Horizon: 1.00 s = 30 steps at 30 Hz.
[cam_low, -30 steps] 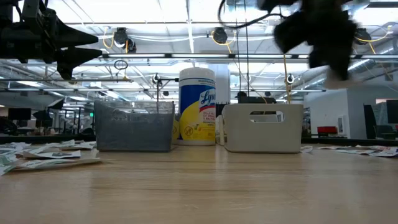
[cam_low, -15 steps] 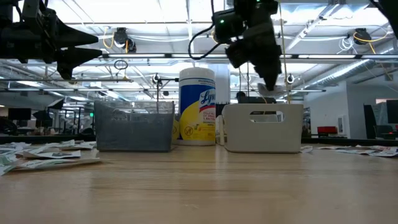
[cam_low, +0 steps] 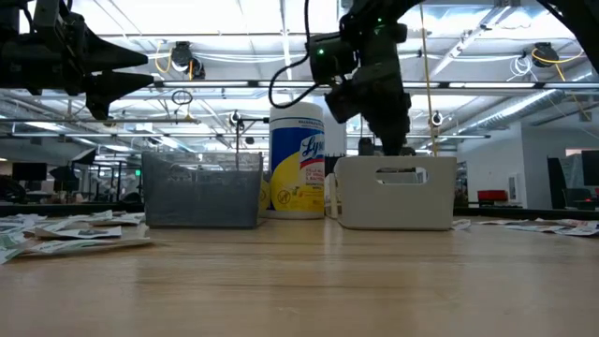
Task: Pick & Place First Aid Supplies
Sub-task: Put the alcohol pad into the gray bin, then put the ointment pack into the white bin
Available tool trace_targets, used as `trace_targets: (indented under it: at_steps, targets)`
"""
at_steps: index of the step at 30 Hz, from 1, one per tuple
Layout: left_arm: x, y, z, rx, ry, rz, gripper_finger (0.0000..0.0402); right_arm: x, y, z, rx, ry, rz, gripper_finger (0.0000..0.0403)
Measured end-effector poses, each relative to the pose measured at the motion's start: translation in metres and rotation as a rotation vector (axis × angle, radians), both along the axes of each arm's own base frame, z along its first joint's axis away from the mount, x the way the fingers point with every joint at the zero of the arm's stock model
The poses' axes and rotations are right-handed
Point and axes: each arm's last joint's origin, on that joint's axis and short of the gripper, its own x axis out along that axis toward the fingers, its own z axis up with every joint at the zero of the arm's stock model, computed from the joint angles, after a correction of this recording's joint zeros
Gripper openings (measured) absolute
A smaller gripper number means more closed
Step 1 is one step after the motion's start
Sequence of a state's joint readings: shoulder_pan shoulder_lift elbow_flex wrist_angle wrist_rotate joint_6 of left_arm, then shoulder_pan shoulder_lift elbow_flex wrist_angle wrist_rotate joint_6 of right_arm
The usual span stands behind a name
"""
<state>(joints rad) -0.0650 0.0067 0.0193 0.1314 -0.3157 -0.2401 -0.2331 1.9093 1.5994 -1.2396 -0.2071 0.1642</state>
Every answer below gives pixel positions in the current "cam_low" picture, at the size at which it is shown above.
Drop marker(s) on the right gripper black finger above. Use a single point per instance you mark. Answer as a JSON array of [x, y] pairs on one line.
[[395, 146]]

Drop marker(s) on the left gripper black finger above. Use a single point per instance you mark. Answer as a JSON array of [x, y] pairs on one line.
[[107, 89], [107, 56]]

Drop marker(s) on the white plastic bin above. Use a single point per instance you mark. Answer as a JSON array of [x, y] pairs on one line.
[[355, 206]]

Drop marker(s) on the yellow blue wipes canister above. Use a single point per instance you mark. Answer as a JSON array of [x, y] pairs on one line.
[[295, 187]]

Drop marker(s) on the grey translucent plastic bin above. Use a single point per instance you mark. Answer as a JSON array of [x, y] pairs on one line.
[[201, 201]]

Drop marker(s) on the green striped bandage wrapper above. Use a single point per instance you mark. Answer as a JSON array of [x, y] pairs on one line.
[[9, 241], [54, 227]]

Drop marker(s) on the packets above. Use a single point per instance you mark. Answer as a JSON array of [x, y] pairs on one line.
[[93, 246]]

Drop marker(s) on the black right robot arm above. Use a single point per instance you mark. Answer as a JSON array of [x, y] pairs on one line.
[[374, 33]]

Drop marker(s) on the black monitor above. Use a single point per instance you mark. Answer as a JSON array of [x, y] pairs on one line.
[[592, 168], [29, 171]]

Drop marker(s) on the red box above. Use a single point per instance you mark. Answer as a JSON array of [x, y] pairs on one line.
[[492, 195]]

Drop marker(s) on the black upright panel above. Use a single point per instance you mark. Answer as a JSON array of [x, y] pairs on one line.
[[557, 182]]

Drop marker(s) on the black aluminium table frame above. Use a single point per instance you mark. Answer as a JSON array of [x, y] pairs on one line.
[[70, 209]]

